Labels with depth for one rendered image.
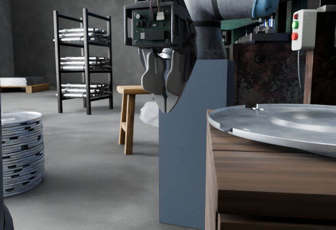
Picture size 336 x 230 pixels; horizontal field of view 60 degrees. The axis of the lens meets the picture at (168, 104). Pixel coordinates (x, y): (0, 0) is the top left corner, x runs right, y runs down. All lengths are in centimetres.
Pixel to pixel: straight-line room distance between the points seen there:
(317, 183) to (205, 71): 54
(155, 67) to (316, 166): 27
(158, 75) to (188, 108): 32
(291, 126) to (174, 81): 17
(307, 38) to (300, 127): 78
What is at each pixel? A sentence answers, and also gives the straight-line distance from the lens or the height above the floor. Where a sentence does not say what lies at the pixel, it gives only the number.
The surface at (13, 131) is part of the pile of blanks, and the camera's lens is 110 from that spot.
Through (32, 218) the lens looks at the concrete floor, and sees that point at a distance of 98.
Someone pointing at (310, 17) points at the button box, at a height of 60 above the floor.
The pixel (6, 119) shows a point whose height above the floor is 25.
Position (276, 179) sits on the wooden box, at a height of 35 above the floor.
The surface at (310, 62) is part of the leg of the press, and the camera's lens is 116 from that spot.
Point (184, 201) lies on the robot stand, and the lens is 83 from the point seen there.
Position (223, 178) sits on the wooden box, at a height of 35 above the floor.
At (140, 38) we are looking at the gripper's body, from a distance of 39.
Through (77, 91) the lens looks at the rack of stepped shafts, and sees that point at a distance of 289.
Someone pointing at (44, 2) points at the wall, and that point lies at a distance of 813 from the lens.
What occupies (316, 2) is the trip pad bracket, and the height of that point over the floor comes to 67.
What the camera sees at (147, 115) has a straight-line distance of 202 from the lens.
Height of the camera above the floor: 43
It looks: 7 degrees down
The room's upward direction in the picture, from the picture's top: straight up
